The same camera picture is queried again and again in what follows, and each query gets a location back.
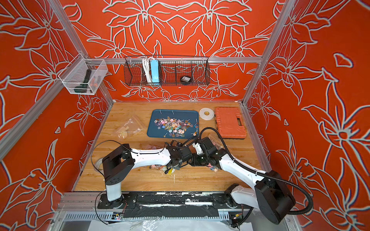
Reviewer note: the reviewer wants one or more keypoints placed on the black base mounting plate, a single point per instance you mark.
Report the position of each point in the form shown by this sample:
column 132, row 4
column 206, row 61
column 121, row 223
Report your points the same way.
column 217, row 205

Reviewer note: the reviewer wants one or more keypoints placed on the light blue box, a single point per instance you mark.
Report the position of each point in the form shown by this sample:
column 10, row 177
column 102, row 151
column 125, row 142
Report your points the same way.
column 155, row 69

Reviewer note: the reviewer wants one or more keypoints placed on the poured candy pile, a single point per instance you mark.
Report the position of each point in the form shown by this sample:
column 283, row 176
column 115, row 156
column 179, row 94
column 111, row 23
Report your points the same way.
column 176, row 125

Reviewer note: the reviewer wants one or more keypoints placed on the clear tape roll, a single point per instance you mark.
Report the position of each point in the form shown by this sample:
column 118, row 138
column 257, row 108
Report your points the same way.
column 98, row 164

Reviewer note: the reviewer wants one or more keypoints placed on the orange tool case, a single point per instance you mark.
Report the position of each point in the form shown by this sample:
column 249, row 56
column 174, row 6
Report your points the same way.
column 230, row 123

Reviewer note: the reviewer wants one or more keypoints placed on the dark teal tray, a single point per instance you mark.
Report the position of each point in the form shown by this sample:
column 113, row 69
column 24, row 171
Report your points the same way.
column 162, row 130

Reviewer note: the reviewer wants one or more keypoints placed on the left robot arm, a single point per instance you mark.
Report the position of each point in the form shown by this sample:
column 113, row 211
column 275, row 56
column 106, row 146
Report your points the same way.
column 118, row 164

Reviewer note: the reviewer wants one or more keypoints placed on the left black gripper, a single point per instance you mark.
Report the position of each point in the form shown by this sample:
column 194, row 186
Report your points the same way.
column 179, row 168

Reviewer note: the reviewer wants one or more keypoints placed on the green black tool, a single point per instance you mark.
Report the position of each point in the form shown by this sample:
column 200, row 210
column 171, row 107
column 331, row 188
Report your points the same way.
column 82, row 88

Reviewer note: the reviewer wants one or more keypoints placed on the white tape roll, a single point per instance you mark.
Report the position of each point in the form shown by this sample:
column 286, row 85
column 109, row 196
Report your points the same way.
column 206, row 114

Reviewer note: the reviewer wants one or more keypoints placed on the candy ziploc bag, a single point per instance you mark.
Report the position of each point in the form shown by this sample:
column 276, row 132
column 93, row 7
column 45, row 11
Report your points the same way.
column 131, row 127
column 161, row 171
column 218, row 144

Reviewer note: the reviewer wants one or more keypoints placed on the clear plastic bin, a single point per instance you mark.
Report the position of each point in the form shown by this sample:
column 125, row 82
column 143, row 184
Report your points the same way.
column 73, row 74

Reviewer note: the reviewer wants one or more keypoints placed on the black wire basket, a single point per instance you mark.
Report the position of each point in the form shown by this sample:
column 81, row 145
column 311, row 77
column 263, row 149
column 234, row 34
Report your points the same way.
column 137, row 70

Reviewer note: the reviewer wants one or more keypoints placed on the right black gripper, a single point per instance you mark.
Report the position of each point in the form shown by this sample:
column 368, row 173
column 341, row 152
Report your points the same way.
column 196, row 161

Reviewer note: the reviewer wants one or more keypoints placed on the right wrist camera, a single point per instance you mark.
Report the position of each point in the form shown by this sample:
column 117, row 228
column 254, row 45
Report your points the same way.
column 198, row 148

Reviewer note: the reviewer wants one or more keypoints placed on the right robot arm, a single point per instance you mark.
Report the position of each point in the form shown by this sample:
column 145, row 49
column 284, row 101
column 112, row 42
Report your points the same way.
column 270, row 194

